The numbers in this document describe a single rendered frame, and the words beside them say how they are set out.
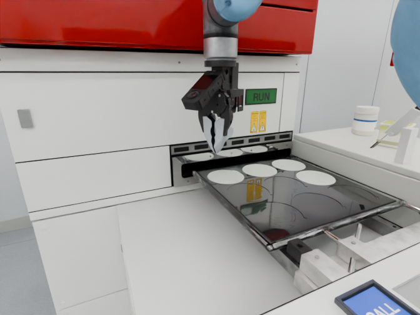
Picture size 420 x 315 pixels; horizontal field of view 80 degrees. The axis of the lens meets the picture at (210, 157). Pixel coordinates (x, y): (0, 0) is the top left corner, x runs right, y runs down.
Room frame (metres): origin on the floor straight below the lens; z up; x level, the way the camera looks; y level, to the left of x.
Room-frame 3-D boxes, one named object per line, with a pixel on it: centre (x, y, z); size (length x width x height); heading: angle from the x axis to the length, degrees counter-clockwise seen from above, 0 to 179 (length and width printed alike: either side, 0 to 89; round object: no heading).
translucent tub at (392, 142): (0.71, -0.54, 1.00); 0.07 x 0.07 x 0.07; 44
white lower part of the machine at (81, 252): (1.02, 0.22, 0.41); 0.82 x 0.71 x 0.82; 114
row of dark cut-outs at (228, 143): (0.77, -0.09, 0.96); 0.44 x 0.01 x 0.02; 114
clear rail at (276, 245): (0.42, -0.26, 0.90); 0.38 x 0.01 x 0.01; 114
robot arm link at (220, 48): (0.60, -0.02, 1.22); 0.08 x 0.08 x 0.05
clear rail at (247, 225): (0.50, -0.03, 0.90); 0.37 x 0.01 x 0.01; 24
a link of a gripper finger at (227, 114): (0.57, -0.03, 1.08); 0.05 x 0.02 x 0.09; 53
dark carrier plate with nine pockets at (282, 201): (0.58, -0.19, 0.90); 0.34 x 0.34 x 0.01; 24
